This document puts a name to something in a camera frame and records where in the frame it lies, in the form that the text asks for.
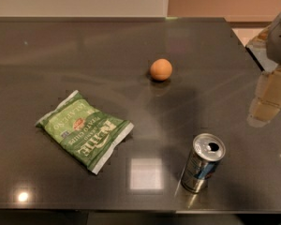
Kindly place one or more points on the green jalapeno chips bag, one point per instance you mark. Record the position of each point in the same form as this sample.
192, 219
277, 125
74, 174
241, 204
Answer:
86, 133

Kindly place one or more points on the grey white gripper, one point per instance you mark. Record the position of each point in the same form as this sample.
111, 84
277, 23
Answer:
279, 42

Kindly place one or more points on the orange fruit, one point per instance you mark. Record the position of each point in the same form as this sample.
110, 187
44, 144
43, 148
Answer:
161, 70

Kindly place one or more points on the silver blue redbull can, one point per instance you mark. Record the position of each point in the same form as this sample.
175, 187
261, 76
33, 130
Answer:
206, 153

